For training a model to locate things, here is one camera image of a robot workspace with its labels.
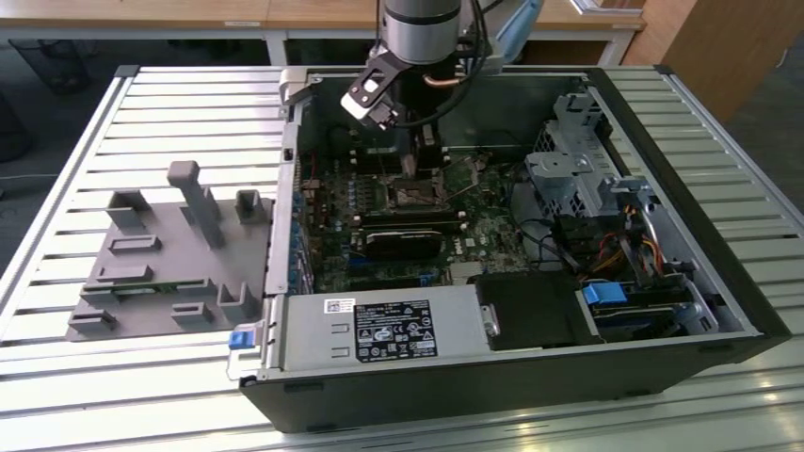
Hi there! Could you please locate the black RAM slot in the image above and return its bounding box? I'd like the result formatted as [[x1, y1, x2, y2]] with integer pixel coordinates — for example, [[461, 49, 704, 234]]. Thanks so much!
[[358, 212, 466, 223], [358, 220, 466, 233], [360, 149, 409, 164]]

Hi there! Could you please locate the CPU socket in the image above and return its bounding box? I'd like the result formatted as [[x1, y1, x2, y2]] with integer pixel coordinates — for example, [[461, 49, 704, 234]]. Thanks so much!
[[382, 174, 450, 212]]

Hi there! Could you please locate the pale blue teach pendant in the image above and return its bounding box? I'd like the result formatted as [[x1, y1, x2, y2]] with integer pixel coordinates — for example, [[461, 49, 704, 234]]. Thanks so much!
[[486, 0, 545, 65]]

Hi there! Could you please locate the metal drive cage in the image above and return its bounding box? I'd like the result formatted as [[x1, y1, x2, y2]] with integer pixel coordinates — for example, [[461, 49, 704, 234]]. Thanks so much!
[[524, 91, 622, 218]]

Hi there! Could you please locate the green motherboard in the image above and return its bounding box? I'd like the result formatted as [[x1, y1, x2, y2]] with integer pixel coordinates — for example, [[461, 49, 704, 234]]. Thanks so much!
[[293, 145, 534, 296]]

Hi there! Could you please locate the black graphics card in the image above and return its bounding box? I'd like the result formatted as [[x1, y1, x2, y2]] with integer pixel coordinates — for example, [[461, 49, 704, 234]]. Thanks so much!
[[360, 228, 445, 260]]

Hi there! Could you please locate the small silver heatsink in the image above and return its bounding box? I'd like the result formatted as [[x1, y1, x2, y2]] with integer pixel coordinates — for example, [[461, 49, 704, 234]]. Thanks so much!
[[448, 262, 485, 282]]

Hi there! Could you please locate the wooden desk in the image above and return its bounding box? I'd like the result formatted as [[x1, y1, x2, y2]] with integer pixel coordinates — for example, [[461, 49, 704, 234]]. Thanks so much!
[[0, 0, 648, 67]]

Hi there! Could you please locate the grey parts rack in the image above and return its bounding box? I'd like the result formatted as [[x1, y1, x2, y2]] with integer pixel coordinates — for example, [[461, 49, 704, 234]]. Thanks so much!
[[64, 159, 277, 344]]

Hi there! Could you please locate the black plastic shroud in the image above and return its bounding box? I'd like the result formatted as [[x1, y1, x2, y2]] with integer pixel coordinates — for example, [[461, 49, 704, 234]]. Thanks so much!
[[469, 272, 604, 352]]

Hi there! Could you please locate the wooden cabinet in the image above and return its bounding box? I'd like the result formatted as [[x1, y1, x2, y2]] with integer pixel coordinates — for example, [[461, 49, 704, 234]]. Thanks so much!
[[620, 0, 804, 126]]

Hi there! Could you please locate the hard disk in blue carrier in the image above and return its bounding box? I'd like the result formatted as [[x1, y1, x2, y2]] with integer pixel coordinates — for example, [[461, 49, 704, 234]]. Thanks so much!
[[580, 281, 692, 340]]

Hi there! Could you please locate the silver power supply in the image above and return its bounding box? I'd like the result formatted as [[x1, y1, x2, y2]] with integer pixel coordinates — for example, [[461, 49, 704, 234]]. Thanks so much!
[[274, 282, 497, 373]]

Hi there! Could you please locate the green RAM stick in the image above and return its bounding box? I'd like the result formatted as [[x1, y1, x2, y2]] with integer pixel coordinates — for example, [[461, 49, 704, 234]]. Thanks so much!
[[109, 281, 212, 297]]

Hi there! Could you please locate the black PC case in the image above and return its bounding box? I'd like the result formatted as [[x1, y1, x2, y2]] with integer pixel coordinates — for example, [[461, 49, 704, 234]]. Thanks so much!
[[237, 64, 793, 434]]

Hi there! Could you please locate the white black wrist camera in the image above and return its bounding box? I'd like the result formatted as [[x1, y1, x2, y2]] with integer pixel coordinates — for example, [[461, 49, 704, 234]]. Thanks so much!
[[337, 52, 406, 132]]

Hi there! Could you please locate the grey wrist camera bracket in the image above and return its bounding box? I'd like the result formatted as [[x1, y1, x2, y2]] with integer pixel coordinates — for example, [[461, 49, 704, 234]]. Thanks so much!
[[461, 35, 506, 75]]

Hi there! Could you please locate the coloured wire bundle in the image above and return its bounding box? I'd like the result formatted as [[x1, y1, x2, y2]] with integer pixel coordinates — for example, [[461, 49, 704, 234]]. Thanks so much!
[[586, 233, 668, 277]]

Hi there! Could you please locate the silver disk bay frame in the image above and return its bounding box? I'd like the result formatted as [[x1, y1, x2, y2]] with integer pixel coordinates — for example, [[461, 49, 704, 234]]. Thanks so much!
[[605, 176, 724, 335]]

